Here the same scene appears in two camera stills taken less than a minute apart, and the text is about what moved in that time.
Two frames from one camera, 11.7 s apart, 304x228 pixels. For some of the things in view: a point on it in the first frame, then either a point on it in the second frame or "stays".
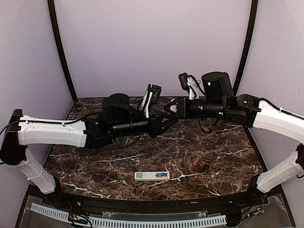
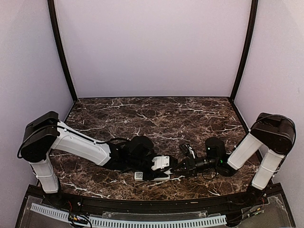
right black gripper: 183,112 → 190,167
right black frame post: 251,35 stays
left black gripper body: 154,128 → 135,163
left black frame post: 52,12 stays
